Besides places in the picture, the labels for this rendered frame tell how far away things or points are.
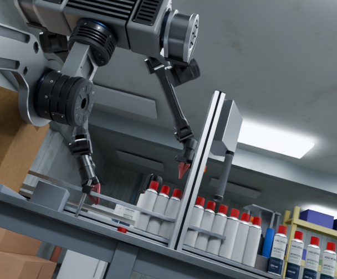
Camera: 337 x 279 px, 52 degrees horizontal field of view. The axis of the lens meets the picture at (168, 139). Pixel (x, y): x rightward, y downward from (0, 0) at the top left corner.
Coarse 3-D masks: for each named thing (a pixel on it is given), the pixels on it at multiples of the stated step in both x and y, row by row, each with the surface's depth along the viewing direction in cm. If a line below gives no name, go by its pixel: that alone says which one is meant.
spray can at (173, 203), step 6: (174, 192) 141; (180, 192) 141; (174, 198) 139; (168, 204) 138; (174, 204) 138; (168, 210) 137; (174, 210) 137; (168, 216) 136; (174, 216) 136; (162, 222) 136; (168, 222) 135; (162, 228) 135; (168, 228) 134; (162, 234) 134; (168, 234) 134
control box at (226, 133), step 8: (224, 104) 140; (232, 104) 139; (224, 112) 138; (232, 112) 139; (224, 120) 136; (232, 120) 140; (240, 120) 149; (216, 128) 136; (224, 128) 135; (232, 128) 141; (240, 128) 150; (216, 136) 135; (224, 136) 134; (232, 136) 142; (216, 144) 138; (224, 144) 136; (232, 144) 143; (216, 152) 146; (224, 152) 143
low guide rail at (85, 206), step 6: (24, 186) 137; (30, 186) 137; (72, 204) 137; (78, 204) 138; (84, 204) 138; (90, 210) 138; (96, 210) 138; (102, 210) 138; (108, 216) 138; (114, 216) 138; (120, 216) 139; (126, 222) 139; (132, 222) 139
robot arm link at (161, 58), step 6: (162, 48) 141; (162, 54) 136; (150, 60) 155; (156, 60) 156; (162, 60) 137; (192, 60) 121; (156, 66) 159; (168, 66) 127; (192, 66) 120; (198, 66) 121; (168, 72) 123; (174, 72) 120; (192, 72) 121; (198, 72) 122; (168, 78) 127; (174, 78) 120; (174, 84) 123
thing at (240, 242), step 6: (246, 216) 143; (240, 222) 142; (246, 222) 142; (240, 228) 141; (246, 228) 140; (240, 234) 140; (246, 234) 140; (240, 240) 139; (246, 240) 140; (234, 246) 138; (240, 246) 138; (234, 252) 137; (240, 252) 137; (234, 258) 136; (240, 258) 136
